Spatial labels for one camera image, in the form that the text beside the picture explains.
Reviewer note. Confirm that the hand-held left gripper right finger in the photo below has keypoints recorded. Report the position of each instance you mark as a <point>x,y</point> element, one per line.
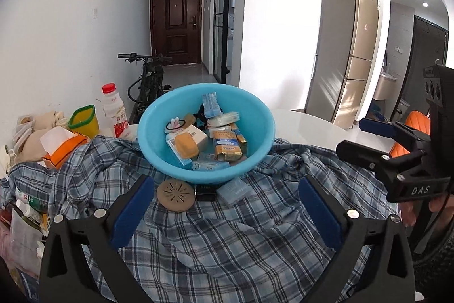
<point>317,207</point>

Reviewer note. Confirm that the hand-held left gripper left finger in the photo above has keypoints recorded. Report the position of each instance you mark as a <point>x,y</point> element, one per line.
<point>136,207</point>

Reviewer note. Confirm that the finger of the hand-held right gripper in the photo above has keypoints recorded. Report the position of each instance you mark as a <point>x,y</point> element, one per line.
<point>372,127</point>
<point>358,152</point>

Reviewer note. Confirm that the orange soap bar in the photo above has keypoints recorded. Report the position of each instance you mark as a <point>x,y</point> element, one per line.
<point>189,120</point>
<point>186,145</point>

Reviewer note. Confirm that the black scrunchie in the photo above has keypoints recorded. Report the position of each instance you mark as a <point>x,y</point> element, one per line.
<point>201,116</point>

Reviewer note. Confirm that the blue plastic basin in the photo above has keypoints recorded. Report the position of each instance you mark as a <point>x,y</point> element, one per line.
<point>248,104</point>

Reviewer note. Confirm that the blue face mask packet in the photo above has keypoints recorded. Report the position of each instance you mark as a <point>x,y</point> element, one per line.
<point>211,106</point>

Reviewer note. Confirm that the person's right forearm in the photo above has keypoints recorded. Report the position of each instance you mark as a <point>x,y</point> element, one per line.
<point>439,253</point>

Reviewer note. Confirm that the person's right hand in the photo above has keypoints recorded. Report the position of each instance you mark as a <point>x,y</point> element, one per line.
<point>408,214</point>

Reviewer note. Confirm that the orange chair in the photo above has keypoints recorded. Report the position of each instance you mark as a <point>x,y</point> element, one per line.
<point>415,122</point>

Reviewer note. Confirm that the tan round disc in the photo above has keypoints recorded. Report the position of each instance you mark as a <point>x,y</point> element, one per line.
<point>175,196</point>

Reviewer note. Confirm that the dark door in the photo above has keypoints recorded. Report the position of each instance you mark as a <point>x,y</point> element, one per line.
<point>425,51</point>

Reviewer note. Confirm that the black box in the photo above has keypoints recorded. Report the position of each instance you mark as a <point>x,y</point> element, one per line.
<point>205,192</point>

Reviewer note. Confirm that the silver refrigerator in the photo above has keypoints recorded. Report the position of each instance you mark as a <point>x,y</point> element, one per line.
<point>340,58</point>

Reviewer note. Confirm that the light blue box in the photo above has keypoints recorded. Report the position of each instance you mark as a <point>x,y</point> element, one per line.
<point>232,192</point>
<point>209,165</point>

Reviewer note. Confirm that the orange tissue pack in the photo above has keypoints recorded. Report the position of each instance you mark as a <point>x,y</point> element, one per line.
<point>65,150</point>

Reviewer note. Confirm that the blue plaid cloth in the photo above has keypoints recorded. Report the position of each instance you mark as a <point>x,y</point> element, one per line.
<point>220,246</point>

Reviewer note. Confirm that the yellow cup green rim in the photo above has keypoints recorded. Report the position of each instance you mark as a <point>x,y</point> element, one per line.
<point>85,127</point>

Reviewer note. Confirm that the red cap drink bottle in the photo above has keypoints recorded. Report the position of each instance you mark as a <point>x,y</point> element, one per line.
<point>113,111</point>

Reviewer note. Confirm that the white bottle green label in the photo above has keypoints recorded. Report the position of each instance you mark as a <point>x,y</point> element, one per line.
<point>33,200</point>

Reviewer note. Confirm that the small white bottle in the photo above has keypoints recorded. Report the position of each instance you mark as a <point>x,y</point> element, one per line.
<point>28,212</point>

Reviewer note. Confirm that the gold blue box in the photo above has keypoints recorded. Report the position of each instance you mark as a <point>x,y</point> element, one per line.
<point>223,135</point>

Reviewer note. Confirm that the clear plastic bag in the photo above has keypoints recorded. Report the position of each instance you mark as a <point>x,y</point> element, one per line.
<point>24,242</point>

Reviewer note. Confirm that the beige cloth bag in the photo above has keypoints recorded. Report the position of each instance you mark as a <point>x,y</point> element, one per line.
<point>35,132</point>

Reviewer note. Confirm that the black electric bike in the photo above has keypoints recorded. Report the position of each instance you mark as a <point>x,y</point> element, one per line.
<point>152,79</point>

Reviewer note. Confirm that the black framed glass door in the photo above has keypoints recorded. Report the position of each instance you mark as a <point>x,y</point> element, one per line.
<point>221,22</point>

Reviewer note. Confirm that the brown entrance door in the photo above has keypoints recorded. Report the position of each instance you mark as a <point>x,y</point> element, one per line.
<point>175,22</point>

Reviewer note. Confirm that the white wall switch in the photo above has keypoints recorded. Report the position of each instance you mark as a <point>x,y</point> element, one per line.
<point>94,13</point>

